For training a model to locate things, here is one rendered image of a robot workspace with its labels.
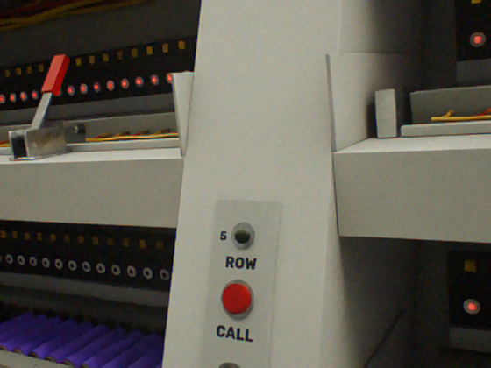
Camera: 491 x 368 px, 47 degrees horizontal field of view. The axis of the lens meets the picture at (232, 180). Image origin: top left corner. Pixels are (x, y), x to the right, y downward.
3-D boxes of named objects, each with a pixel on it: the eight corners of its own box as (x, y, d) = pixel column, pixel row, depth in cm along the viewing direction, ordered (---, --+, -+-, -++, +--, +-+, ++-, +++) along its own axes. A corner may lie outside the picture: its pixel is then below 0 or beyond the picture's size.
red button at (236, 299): (245, 315, 29) (248, 285, 29) (219, 312, 30) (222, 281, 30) (254, 315, 30) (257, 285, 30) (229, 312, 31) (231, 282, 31)
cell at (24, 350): (81, 337, 53) (25, 370, 48) (67, 335, 54) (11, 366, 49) (78, 320, 53) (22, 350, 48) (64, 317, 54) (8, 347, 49)
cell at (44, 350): (96, 341, 52) (41, 374, 47) (82, 338, 53) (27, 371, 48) (94, 322, 52) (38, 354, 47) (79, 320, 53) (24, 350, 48)
